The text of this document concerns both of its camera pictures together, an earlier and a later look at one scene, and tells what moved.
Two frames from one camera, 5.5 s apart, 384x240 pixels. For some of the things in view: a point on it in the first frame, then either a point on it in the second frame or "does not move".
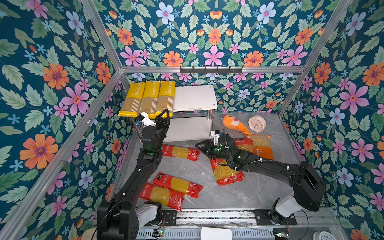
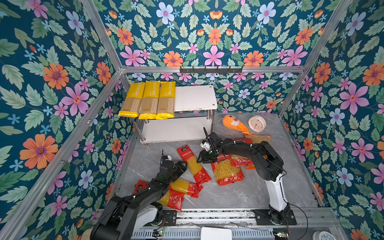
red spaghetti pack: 180,152 -> 200,174
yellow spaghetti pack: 166,97 does not move
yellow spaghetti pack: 150,100 does not move
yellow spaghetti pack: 132,103 does not move
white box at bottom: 215,233 does not move
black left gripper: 162,121 -> 180,169
